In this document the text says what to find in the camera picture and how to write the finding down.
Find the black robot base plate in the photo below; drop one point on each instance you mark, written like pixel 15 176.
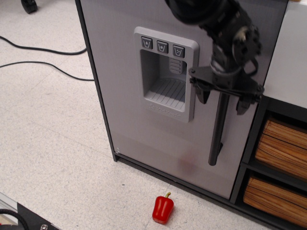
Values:
pixel 26 220

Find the red toy bell pepper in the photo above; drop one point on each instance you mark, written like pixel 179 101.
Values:
pixel 162 209

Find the grey water dispenser panel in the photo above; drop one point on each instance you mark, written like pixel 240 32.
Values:
pixel 163 62

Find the white countertop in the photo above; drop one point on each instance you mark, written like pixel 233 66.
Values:
pixel 287 76

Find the black caster wheel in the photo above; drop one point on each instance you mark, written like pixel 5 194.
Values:
pixel 29 6

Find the grey toy fridge door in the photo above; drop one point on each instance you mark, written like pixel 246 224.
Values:
pixel 169 147

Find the dark grey fridge cabinet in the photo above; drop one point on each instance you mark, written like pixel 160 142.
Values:
pixel 250 167

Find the black fridge door handle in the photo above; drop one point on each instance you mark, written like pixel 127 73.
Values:
pixel 216 144

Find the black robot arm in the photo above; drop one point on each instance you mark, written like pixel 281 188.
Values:
pixel 236 43

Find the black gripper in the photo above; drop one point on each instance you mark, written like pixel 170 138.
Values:
pixel 236 83

